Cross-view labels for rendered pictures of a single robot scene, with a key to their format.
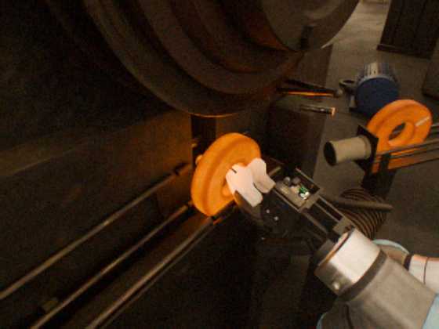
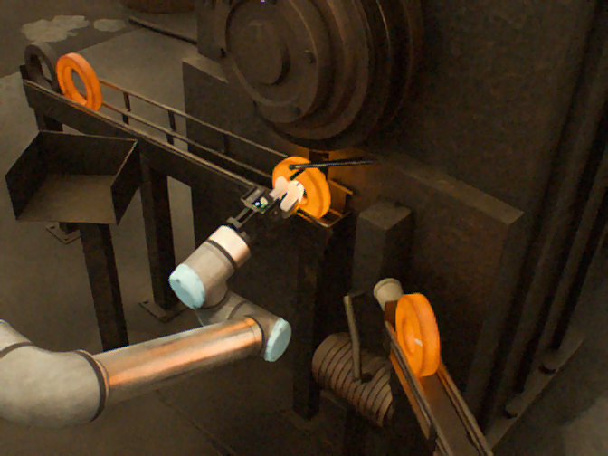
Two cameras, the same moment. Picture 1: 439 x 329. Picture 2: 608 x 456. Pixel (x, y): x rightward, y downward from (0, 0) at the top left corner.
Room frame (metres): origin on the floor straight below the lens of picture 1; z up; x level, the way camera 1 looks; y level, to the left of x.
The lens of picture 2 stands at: (0.43, -1.40, 1.74)
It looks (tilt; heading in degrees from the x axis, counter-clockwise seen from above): 39 degrees down; 88
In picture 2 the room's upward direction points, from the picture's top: 3 degrees clockwise
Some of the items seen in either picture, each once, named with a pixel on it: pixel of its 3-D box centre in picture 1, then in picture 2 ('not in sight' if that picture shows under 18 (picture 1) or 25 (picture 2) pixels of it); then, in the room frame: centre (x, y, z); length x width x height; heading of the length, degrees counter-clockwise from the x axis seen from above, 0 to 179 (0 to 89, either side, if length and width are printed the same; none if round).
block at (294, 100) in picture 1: (291, 150); (381, 254); (0.63, -0.18, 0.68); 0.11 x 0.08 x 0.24; 48
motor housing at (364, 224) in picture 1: (333, 272); (356, 434); (0.60, -0.35, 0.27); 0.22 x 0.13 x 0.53; 138
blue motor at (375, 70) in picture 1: (375, 86); not in sight; (2.39, -1.24, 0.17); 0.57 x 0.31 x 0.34; 158
